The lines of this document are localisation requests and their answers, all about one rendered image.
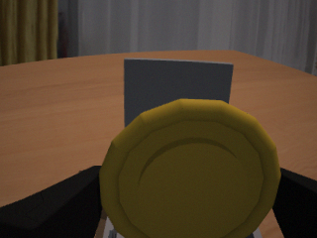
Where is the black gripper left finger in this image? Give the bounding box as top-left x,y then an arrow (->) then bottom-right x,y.
0,166 -> 103,238

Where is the grey dish rack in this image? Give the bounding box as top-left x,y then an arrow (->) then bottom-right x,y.
123,57 -> 234,128

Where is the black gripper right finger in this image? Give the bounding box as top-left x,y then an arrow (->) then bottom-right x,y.
272,168 -> 317,238

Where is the yellow plate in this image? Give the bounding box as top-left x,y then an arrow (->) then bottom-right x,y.
99,99 -> 281,238

